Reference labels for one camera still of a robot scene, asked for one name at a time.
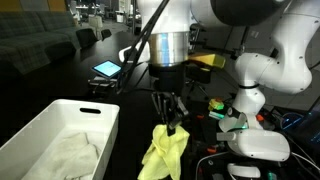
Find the teal flat object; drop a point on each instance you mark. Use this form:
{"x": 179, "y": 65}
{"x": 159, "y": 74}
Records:
{"x": 216, "y": 115}

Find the white terry cloth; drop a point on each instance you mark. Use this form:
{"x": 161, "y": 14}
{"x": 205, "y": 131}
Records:
{"x": 73, "y": 156}

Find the white plastic box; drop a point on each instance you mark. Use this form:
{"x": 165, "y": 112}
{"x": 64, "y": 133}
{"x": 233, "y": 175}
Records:
{"x": 50, "y": 113}

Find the small orange object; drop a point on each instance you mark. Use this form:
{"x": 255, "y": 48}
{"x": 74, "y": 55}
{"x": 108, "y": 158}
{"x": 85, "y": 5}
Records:
{"x": 199, "y": 117}
{"x": 260, "y": 117}

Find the tablet with bright screen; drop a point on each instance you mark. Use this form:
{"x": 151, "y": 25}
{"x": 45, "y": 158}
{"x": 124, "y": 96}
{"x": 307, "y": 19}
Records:
{"x": 106, "y": 68}

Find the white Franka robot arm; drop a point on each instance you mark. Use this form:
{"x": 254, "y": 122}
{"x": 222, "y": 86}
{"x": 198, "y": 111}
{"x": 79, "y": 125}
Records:
{"x": 283, "y": 66}

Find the yellow microfibre cloth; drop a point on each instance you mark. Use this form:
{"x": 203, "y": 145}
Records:
{"x": 165, "y": 156}

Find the black boom bar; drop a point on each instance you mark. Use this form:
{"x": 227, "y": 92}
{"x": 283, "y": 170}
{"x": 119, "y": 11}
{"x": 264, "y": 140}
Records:
{"x": 220, "y": 50}

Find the white floor lamp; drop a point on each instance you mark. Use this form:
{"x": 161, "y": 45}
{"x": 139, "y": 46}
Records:
{"x": 95, "y": 21}

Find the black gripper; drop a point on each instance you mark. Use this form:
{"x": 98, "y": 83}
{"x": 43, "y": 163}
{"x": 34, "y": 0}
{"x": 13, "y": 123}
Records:
{"x": 168, "y": 90}

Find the green plaid sofa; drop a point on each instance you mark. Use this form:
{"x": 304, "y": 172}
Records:
{"x": 23, "y": 30}

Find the colourful toy block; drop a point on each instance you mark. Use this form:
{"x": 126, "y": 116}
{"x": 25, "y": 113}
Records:
{"x": 216, "y": 105}

